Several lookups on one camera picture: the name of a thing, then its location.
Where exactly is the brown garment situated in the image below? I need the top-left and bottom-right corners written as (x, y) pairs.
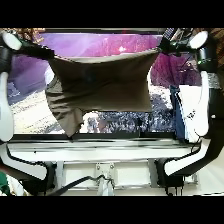
top-left (45, 48), bottom-right (160, 138)

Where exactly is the dark blue garment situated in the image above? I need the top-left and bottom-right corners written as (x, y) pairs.
top-left (169, 85), bottom-right (188, 142)

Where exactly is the white garment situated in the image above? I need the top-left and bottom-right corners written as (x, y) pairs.
top-left (178, 85), bottom-right (203, 142)

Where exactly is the green garment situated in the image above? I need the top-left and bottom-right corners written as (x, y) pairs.
top-left (0, 170), bottom-right (12, 196)

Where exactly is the silver frame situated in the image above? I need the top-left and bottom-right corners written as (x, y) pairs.
top-left (6, 137), bottom-right (201, 197)

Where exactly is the black cable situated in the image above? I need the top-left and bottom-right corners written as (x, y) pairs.
top-left (49, 174), bottom-right (116, 197)

